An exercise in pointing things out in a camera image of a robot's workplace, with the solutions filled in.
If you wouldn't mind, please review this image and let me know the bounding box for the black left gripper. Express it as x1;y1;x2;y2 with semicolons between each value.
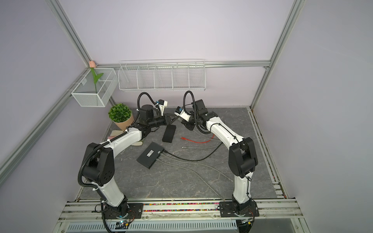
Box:
149;113;179;128

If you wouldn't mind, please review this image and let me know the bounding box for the black ribbed network switch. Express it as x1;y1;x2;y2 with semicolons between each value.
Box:
162;125;176;143

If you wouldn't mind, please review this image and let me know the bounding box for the black cable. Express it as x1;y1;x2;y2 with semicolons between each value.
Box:
163;142;224;162

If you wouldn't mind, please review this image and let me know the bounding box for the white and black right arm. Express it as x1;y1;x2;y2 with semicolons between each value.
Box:
175;90;258;218

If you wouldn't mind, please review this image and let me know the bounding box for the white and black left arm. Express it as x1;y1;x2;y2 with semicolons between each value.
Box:
77;92;172;219

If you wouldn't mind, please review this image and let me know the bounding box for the green plant in beige pot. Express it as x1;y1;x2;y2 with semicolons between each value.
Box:
108;103;134;131

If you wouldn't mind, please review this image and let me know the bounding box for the pink tulip artificial flower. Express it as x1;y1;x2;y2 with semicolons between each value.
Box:
89;61;103;94

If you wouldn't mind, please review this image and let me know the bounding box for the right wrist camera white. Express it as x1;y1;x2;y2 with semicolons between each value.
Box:
175;106;191;122

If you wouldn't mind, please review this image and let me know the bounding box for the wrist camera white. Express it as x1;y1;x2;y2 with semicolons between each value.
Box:
154;100;168;116
175;106;191;122

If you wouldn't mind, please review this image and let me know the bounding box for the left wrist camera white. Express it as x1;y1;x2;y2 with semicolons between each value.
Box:
154;100;168;116

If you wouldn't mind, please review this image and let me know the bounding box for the red ethernet cable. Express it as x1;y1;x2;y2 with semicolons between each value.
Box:
180;133;216;144

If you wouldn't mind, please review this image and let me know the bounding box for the white wire shelf wide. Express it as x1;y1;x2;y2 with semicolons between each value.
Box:
118;59;207;91

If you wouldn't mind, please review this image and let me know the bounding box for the white wire basket small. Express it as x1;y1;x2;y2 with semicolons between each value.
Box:
71;68;119;107

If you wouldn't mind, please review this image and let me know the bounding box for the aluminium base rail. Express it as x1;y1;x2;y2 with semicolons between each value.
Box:
53;199;309;233

